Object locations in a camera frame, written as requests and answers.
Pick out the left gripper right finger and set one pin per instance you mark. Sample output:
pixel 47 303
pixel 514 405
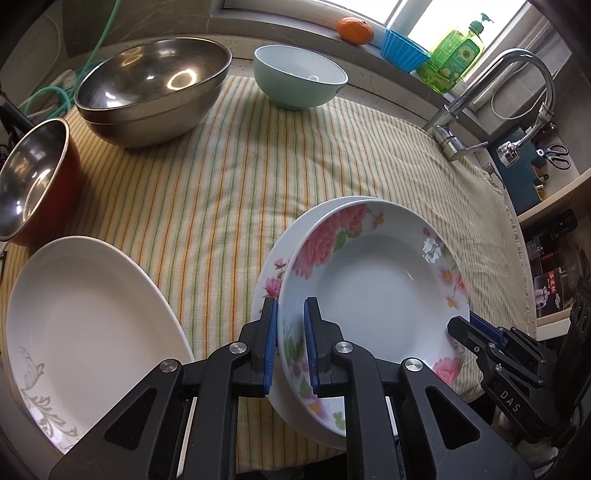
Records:
pixel 402 420

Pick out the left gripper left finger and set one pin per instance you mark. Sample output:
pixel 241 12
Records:
pixel 180 420

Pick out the floral plate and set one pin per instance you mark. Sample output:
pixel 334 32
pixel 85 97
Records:
pixel 321 420
pixel 384 275

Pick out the white plate grey pattern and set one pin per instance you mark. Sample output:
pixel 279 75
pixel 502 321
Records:
pixel 84 325

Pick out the red steel bowl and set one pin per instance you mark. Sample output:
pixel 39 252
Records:
pixel 40 184

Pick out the large steel bowl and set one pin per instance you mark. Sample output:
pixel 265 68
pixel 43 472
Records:
pixel 153 92

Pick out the teal knife holder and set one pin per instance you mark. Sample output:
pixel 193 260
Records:
pixel 521 178

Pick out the striped yellow towel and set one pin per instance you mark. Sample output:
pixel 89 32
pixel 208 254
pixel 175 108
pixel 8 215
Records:
pixel 201 213

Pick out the scissors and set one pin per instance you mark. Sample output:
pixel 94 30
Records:
pixel 557 155

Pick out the green dish soap bottle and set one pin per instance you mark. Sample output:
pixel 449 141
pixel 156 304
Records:
pixel 453 56

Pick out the blue ribbed cup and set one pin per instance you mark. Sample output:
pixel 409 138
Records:
pixel 402 52

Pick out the light green ceramic bowl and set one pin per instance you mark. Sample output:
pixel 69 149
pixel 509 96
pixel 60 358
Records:
pixel 295 78

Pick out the orange fruit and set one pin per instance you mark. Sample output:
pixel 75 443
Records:
pixel 355 31

